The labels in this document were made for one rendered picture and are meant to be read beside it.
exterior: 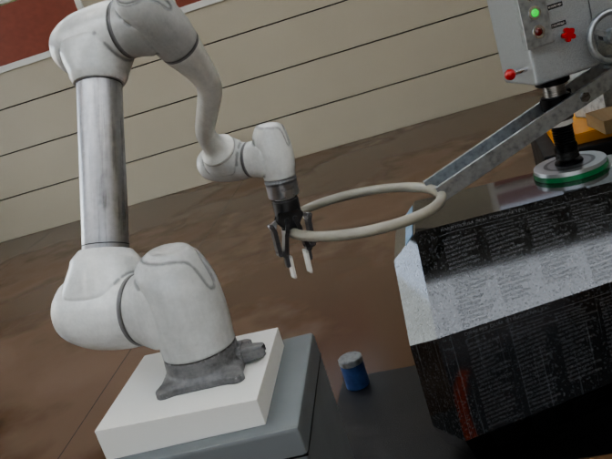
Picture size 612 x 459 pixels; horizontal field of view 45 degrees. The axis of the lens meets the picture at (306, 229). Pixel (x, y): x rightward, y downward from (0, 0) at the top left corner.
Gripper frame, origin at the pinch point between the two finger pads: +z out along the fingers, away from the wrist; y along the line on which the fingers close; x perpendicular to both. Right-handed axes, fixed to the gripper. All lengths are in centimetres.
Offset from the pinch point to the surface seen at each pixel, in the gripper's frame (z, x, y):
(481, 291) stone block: 14, -31, 38
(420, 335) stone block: 23.2, -23.5, 21.5
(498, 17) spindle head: -55, -9, 74
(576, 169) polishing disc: -8, -25, 81
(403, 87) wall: 25, 524, 350
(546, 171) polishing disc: -8, -16, 78
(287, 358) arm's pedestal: 3, -49, -25
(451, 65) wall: 11, 497, 397
